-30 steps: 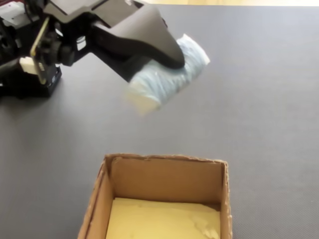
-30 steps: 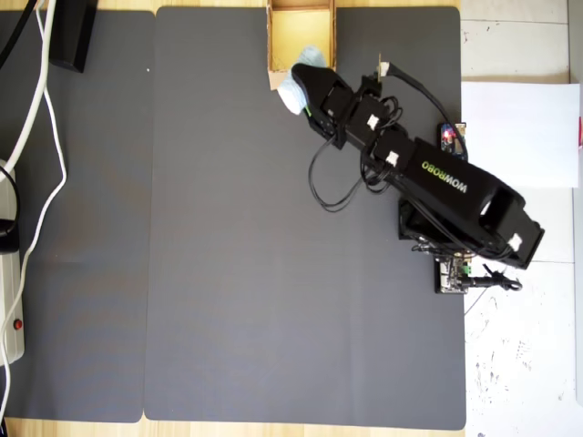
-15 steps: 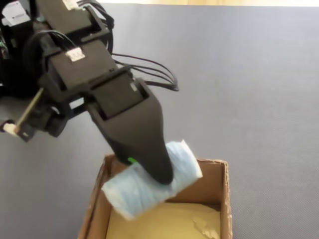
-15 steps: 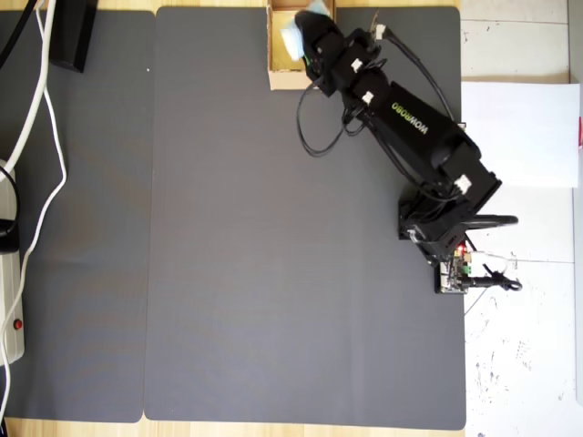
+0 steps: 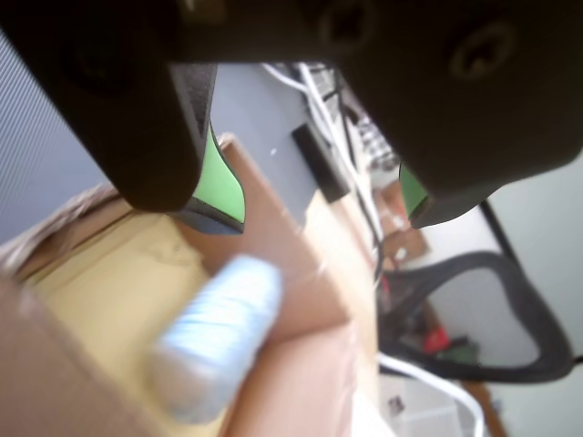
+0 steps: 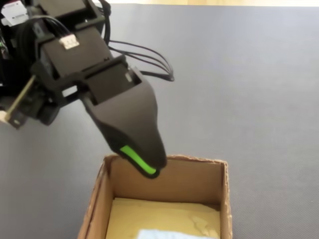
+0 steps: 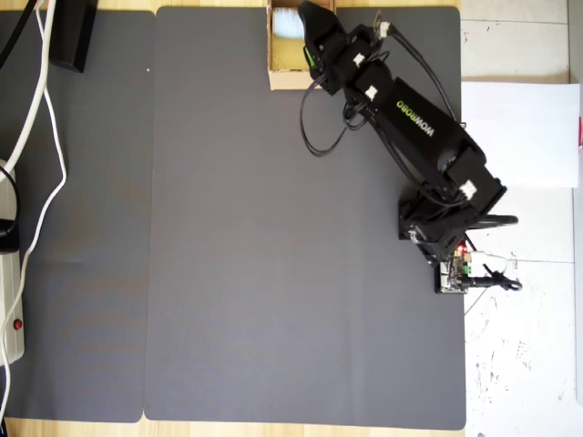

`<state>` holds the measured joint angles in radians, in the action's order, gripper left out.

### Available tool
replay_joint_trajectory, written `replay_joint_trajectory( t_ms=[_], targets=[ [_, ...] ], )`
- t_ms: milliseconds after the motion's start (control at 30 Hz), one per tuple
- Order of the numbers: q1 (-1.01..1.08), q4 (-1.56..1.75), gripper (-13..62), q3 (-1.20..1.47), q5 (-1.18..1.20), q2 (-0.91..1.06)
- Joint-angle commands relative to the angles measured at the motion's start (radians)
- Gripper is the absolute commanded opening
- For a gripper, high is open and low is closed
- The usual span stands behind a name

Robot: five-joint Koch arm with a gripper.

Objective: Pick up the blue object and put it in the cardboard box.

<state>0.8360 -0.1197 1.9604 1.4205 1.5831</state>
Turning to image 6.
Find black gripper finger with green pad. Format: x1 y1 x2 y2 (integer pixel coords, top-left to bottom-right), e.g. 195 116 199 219
99 123 160 179
90 81 168 170

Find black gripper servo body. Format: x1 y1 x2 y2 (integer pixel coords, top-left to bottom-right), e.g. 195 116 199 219
84 62 145 105

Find light blue yarn block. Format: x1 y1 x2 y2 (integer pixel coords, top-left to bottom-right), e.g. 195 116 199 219
138 229 197 239

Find brown cardboard box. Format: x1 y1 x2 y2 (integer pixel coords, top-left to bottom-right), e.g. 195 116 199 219
77 153 234 239

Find yellow padding sheet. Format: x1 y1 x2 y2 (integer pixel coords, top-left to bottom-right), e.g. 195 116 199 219
106 198 221 239

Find brass rod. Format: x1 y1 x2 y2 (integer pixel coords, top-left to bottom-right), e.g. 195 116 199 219
4 76 35 120

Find black cable bundle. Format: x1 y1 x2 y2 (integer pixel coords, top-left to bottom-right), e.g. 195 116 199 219
101 0 175 82

